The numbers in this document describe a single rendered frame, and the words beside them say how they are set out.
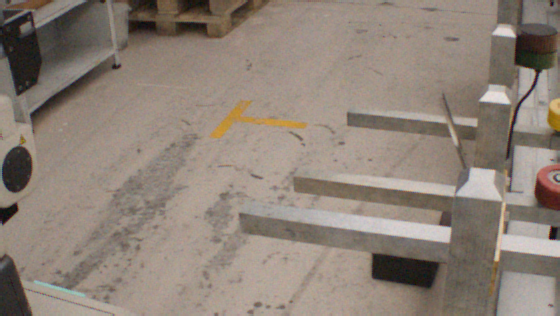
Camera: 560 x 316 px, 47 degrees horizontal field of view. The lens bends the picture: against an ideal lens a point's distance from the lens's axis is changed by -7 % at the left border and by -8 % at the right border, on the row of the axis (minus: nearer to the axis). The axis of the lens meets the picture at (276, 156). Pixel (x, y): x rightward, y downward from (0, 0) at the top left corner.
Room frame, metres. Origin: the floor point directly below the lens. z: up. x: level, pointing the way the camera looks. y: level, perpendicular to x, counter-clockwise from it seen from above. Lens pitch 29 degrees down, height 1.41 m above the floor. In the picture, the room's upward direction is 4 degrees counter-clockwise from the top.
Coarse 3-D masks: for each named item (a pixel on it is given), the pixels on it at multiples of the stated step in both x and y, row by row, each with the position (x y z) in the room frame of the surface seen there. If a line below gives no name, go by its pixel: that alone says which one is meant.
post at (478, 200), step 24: (480, 168) 0.40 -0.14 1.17; (456, 192) 0.38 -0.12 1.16; (480, 192) 0.38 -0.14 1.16; (456, 216) 0.38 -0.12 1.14; (480, 216) 0.37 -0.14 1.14; (456, 240) 0.38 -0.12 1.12; (480, 240) 0.37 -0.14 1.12; (456, 264) 0.38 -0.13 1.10; (480, 264) 0.37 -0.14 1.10; (456, 288) 0.38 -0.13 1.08; (480, 288) 0.37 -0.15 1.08; (456, 312) 0.38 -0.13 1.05; (480, 312) 0.37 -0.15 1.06
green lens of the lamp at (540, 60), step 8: (520, 56) 0.83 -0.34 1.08; (528, 56) 0.81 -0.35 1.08; (536, 56) 0.81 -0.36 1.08; (544, 56) 0.81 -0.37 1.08; (552, 56) 0.81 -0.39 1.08; (520, 64) 0.82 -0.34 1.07; (528, 64) 0.81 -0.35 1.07; (536, 64) 0.81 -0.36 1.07; (544, 64) 0.81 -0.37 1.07; (552, 64) 0.81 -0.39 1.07
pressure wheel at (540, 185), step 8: (544, 168) 0.80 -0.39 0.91; (552, 168) 0.80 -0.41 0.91; (544, 176) 0.78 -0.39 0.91; (552, 176) 0.79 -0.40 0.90; (536, 184) 0.78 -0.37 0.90; (544, 184) 0.76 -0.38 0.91; (552, 184) 0.76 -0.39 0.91; (536, 192) 0.78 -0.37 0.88; (544, 192) 0.76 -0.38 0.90; (552, 192) 0.75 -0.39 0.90; (544, 200) 0.76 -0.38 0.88; (552, 200) 0.75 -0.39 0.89; (552, 208) 0.75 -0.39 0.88; (552, 232) 0.77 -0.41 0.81
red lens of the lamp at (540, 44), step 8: (520, 32) 0.83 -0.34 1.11; (520, 40) 0.83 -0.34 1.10; (528, 40) 0.82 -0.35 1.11; (536, 40) 0.81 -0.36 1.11; (544, 40) 0.81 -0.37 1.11; (552, 40) 0.81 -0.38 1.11; (528, 48) 0.82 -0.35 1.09; (536, 48) 0.81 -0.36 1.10; (544, 48) 0.81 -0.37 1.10; (552, 48) 0.81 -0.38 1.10
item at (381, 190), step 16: (304, 176) 0.91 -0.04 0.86; (320, 176) 0.91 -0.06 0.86; (336, 176) 0.91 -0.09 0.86; (352, 176) 0.90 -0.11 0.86; (368, 176) 0.90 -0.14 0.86; (304, 192) 0.91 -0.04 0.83; (320, 192) 0.90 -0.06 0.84; (336, 192) 0.89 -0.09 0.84; (352, 192) 0.88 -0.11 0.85; (368, 192) 0.87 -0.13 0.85; (384, 192) 0.86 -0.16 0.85; (400, 192) 0.85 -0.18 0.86; (416, 192) 0.84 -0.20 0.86; (432, 192) 0.84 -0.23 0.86; (448, 192) 0.83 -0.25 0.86; (416, 208) 0.84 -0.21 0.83; (432, 208) 0.83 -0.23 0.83; (448, 208) 0.82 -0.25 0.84; (512, 208) 0.79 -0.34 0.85; (528, 208) 0.78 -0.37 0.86; (544, 208) 0.77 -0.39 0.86; (544, 224) 0.77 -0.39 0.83
